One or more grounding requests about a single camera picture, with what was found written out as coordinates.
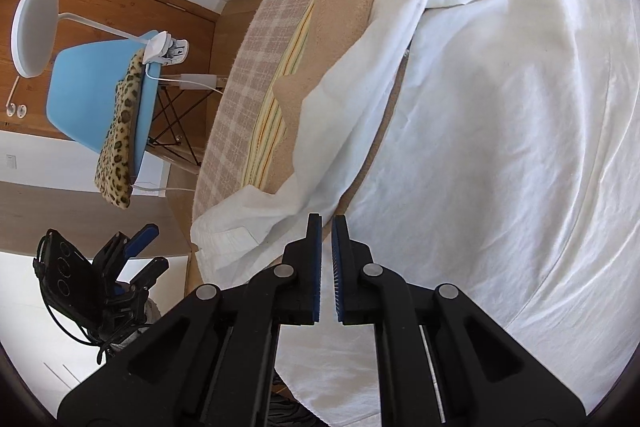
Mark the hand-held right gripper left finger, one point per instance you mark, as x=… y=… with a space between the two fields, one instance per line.
x=316 y=267

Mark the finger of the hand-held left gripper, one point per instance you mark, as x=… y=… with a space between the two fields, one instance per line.
x=152 y=268
x=142 y=236

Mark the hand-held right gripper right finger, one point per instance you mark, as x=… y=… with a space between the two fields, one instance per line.
x=338 y=267

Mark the white shirt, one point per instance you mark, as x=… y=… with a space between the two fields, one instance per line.
x=500 y=107

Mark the leopard print cloth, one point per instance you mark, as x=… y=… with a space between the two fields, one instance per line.
x=117 y=142

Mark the blue chair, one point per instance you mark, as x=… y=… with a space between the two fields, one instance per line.
x=85 y=87

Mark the small white round fitting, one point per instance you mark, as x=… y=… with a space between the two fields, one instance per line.
x=10 y=109
x=22 y=111

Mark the pale plaid blanket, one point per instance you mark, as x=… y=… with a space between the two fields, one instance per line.
x=240 y=72

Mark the striped sheet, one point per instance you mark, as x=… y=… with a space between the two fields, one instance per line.
x=280 y=72

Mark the white round lamp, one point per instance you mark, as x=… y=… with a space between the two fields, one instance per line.
x=32 y=27

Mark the white wall switch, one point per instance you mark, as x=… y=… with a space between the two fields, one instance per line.
x=10 y=161

